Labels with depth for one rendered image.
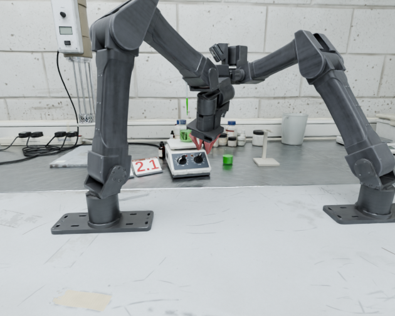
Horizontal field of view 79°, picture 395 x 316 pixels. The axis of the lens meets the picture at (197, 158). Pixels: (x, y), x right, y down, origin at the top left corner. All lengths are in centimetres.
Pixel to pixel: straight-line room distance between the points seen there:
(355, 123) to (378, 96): 110
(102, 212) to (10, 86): 116
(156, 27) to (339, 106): 44
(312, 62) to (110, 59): 45
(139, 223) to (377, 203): 51
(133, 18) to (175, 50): 12
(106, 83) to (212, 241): 36
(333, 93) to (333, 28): 93
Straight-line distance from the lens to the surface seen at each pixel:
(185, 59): 60
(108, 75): 48
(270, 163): 94
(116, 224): 54
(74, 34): 103
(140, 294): 40
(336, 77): 66
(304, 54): 68
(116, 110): 49
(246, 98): 138
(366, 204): 65
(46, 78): 150
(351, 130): 64
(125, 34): 49
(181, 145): 83
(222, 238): 49
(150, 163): 85
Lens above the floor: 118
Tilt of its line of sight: 17 degrees down
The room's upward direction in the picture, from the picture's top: straight up
